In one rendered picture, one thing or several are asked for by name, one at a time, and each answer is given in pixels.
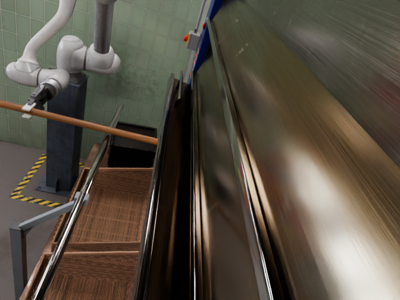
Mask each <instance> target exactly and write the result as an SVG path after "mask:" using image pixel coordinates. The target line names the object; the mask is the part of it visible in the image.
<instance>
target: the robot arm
mask: <svg viewBox="0 0 400 300"><path fill-rule="evenodd" d="M76 1H77V0H60V4H59V9H58V11H57V13H56V15H55V16H54V17H53V18H52V19H51V20H50V21H49V22H48V23H47V24H46V25H45V26H44V27H43V28H42V29H41V30H40V31H39V32H38V33H37V34H36V35H35V36H33V37H32V39H31V40H30V41H29V42H28V44H27V46H26V48H25V50H24V53H23V56H22V57H21V58H20V59H18V61H17V62H12V63H10V64H8V66H7V67H6V74H7V76H8V77H9V79H10V80H12V81H14V82H16V83H18V84H21V85H25V86H29V87H33V88H36V89H35V90H34V92H33V93H32V94H31V95H30V97H31V98H28V103H27V104H26V105H25V106H24V107H23V108H22V110H24V111H30V110H31V109H32V108H35V109H38V110H44V109H45V107H44V106H43V105H44V104H45V103H46V102H47V101H50V100H51V99H52V98H55V97H56V96H57V95H58V94H59V93H61V92H62V91H64V90H65V89H66V88H67V86H68V84H69V83H73V84H75V85H78V84H79V81H81V79H82V78H84V77H85V76H86V74H85V73H82V72H81V71H82V70H85V71H89V72H92V73H96V74H103V75H112V74H115V73H117V72H118V69H119V66H120V59H119V57H118V55H117V54H115V53H114V50H113V48H112V47H111V46H110V42H111V30H112V23H113V13H114V3H115V2H116V1H117V0H95V18H94V38H93V44H91V46H90V48H88V47H87V46H84V44H83V42H82V40H81V39H79V38H78V37H76V36H72V35H67V36H64V37H63V38H62V39H61V41H60V43H59V45H58V48H57V67H51V66H50V67H49V69H43V68H41V66H40V63H39V62H38V60H37V53H38V50H39V49H40V47H41V46H43V45H44V44H45V43H46V42H47V41H48V40H50V38H52V37H53V36H54V35H55V34H57V33H58V32H59V31H60V30H61V29H62V28H63V27H64V26H65V25H66V24H67V23H68V21H69V20H70V18H71V16H72V14H73V11H74V7H75V4H76Z"/></svg>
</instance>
